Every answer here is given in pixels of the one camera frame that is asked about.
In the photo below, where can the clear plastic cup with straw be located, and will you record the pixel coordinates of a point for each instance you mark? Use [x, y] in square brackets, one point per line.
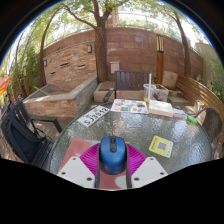
[148, 93]

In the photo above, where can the dark wooden slatted chair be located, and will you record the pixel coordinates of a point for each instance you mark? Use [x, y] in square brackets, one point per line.
[130, 80]

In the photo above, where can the curved wooden slat bench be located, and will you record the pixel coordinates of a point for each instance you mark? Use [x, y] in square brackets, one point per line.
[196, 91]

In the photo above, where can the small white blue booklet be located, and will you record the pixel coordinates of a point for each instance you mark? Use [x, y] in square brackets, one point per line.
[180, 114]

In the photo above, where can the large wall lantern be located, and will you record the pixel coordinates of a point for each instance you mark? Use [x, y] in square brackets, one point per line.
[89, 48]

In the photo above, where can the white license plate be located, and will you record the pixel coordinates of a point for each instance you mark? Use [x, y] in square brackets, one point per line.
[93, 116]

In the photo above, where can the thick white book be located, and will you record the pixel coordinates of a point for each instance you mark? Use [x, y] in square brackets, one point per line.
[161, 108]

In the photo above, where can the stone raised basin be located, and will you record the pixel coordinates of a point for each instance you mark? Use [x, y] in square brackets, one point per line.
[56, 103]

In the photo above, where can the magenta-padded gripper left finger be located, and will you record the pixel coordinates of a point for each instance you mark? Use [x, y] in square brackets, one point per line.
[76, 171]

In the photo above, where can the black slatted patio chair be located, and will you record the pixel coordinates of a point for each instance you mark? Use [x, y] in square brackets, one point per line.
[23, 140]

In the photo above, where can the white wall box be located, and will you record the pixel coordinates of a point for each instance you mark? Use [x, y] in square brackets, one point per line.
[114, 67]

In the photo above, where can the red floral mouse pad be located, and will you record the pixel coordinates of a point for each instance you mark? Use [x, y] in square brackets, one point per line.
[76, 148]

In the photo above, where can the small wall lantern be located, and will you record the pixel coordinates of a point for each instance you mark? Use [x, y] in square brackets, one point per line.
[45, 63]

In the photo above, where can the yellow square card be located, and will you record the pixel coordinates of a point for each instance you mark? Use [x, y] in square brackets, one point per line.
[161, 146]

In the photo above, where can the wooden garden lamp post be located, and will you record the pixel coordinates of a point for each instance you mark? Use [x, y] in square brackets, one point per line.
[159, 63]

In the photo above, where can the small green bottle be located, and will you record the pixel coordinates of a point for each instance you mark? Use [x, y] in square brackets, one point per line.
[192, 120]

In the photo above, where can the concrete block step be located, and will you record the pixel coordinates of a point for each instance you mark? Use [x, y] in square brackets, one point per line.
[101, 93]

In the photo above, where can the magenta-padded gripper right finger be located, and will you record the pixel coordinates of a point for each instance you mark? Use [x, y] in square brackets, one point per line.
[148, 171]

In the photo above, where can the orange fabric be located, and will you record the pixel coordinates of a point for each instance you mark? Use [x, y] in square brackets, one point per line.
[4, 85]

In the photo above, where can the slender tree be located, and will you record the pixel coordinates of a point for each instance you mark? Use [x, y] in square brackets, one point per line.
[186, 53]

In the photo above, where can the blue and black computer mouse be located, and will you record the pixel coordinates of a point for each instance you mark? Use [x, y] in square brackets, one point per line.
[113, 155]

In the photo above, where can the large forked tree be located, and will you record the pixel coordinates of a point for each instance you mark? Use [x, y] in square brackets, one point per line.
[101, 53]

